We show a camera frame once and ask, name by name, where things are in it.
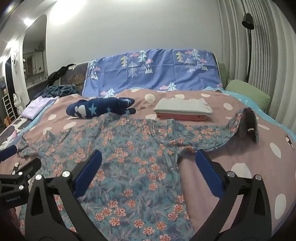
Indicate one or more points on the black floor lamp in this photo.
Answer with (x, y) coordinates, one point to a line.
(248, 20)

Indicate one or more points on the folded beige and pink clothes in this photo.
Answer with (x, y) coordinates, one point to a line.
(182, 105)

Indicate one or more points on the navy star print garment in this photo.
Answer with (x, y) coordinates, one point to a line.
(97, 107)

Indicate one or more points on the dark printed headboard cover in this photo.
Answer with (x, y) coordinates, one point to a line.
(74, 78)

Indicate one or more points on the green pillow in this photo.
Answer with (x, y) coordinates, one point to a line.
(249, 93)

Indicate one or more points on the lavender cloth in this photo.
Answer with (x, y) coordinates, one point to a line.
(37, 105)

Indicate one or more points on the blue tree print sheet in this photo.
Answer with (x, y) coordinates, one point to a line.
(161, 74)

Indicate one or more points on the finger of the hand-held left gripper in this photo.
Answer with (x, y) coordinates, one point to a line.
(8, 153)
(30, 168)

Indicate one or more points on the white bear wall decoration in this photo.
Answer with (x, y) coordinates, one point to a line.
(14, 61)

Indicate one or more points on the green cushion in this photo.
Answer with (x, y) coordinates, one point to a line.
(223, 71)

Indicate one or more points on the white cat figurine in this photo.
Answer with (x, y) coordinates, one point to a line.
(17, 99)

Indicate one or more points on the pink polka dot blanket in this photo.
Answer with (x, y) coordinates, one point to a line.
(242, 143)

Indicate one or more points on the teal floral shirt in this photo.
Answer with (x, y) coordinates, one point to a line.
(129, 162)

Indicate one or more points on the white pleated curtain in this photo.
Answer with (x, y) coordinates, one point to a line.
(266, 58)

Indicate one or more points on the dark blue fuzzy blanket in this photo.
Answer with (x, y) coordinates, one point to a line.
(62, 90)

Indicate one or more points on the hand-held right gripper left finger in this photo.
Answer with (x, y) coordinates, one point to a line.
(87, 171)

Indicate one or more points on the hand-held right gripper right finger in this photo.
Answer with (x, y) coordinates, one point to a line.
(208, 173)

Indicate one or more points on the folded pink garment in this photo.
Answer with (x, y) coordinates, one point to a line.
(180, 117)

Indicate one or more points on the framed wall mirror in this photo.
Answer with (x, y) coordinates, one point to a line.
(33, 62)

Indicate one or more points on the black garment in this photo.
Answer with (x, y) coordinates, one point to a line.
(56, 75)

